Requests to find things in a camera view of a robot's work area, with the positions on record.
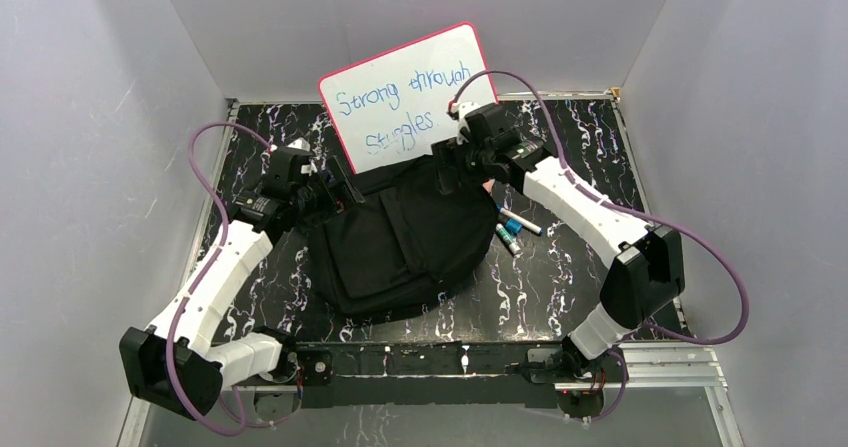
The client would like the pink framed whiteboard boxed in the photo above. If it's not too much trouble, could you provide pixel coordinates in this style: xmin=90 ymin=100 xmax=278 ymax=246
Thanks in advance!
xmin=318 ymin=22 xmax=497 ymax=174

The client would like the blue capped white marker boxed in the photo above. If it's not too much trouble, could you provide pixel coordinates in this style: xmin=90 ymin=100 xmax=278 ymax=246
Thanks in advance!
xmin=498 ymin=206 xmax=543 ymax=236

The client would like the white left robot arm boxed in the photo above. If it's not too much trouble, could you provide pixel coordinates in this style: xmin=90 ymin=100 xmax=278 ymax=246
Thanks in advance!
xmin=119 ymin=140 xmax=364 ymax=420

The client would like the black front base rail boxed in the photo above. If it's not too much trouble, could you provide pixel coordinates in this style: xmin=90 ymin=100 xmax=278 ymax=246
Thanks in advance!
xmin=291 ymin=341 xmax=631 ymax=411

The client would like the black student backpack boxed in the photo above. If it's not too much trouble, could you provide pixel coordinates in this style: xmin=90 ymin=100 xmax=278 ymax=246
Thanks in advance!
xmin=307 ymin=156 xmax=498 ymax=322

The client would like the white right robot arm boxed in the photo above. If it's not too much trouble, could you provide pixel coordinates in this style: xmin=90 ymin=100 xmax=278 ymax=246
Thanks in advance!
xmin=431 ymin=101 xmax=685 ymax=381

